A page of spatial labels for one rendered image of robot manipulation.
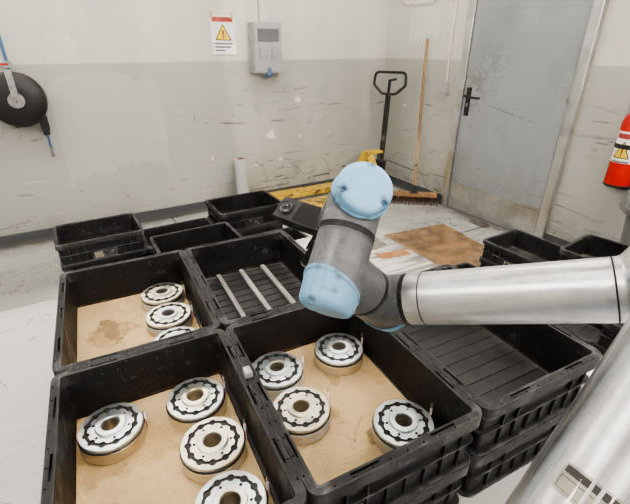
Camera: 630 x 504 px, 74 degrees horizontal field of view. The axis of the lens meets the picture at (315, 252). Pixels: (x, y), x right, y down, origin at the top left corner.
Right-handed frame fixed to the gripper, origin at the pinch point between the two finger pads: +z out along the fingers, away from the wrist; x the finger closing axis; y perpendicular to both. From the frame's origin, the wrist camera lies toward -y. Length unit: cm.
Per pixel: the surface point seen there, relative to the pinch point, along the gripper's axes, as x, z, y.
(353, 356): -13.5, 5.0, 18.8
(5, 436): -63, 22, -35
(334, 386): -20.7, 3.6, 17.9
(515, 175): 208, 203, 110
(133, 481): -48.9, -6.4, -4.9
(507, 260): 86, 113, 90
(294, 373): -22.5, 3.4, 9.7
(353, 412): -23.2, -1.7, 22.1
